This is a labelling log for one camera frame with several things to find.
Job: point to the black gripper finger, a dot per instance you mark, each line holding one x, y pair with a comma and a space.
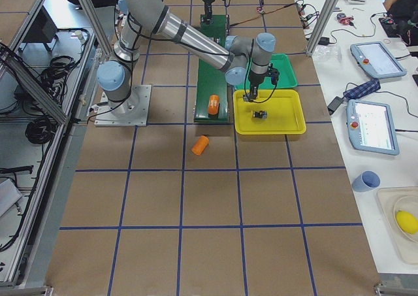
253, 93

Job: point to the yellow push button switch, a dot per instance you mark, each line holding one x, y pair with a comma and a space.
260, 114

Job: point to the orange cylinder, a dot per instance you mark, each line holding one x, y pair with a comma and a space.
200, 145
213, 105

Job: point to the yellow plastic tray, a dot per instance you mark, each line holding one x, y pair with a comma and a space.
285, 114

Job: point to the green plastic tray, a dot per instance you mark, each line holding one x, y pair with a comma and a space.
287, 77

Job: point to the green conveyor belt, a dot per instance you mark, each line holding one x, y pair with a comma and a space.
211, 81

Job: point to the black power adapter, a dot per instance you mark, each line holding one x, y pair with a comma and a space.
333, 106

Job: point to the blue plaid pouch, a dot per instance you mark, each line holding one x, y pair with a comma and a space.
362, 90

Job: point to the far teach pendant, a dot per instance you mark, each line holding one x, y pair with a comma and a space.
376, 60

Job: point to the teach pendant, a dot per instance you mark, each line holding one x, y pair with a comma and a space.
371, 128
376, 60

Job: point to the near teach pendant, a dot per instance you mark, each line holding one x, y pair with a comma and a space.
371, 128

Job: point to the blue plastic cup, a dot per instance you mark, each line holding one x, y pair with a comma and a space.
366, 181

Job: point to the white bowl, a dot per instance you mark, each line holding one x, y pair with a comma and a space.
409, 204

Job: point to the yellow lemon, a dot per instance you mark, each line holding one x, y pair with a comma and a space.
406, 221

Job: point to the aluminium frame post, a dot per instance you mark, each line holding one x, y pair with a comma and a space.
319, 28

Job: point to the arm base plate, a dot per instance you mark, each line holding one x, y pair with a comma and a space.
132, 112

